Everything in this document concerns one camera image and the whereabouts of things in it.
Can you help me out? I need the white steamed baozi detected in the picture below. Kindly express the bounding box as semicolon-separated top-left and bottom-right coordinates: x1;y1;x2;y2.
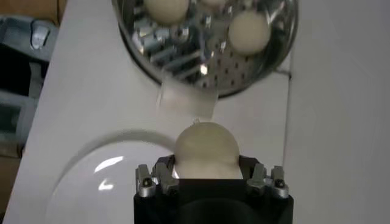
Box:
228;10;272;56
143;0;190;26
173;120;244;180

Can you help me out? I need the white round plate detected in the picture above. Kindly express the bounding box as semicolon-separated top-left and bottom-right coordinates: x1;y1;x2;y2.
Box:
44;130;183;224

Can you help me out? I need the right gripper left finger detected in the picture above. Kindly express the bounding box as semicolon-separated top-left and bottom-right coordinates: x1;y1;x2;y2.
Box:
135;154;181;198

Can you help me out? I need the perforated steel steamer basket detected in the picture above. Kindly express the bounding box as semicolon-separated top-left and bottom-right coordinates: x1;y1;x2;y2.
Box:
111;0;299;120

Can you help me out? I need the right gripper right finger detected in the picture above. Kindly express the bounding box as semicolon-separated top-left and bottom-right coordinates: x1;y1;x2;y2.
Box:
238;155;290;199

